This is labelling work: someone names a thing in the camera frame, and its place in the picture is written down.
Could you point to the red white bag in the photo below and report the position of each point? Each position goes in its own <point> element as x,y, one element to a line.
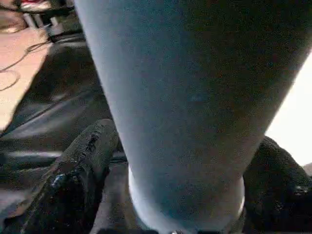
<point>34,3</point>

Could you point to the white plastic table top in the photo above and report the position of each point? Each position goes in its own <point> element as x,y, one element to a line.
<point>292,122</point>

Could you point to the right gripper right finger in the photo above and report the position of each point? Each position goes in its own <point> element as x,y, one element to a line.
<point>278,195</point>

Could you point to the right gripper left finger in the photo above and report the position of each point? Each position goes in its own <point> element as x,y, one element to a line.
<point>73,190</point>

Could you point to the white plastic table leg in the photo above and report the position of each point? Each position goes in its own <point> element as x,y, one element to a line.
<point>182,97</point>

